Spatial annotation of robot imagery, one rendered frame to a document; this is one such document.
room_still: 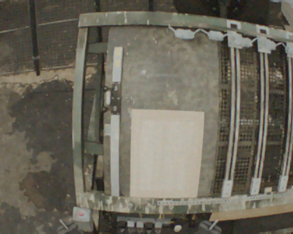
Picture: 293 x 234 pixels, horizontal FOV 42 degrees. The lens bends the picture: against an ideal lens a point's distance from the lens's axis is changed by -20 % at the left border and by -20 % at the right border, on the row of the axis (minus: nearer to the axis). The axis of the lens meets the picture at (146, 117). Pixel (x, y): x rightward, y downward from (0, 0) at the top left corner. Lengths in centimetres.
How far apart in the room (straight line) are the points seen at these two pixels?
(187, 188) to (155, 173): 23
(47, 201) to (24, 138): 89
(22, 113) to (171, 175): 244
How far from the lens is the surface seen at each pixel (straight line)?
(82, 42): 279
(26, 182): 419
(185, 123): 280
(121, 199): 288
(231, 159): 285
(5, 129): 475
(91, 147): 291
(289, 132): 292
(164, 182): 287
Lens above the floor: 329
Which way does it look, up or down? 46 degrees down
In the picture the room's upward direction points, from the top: straight up
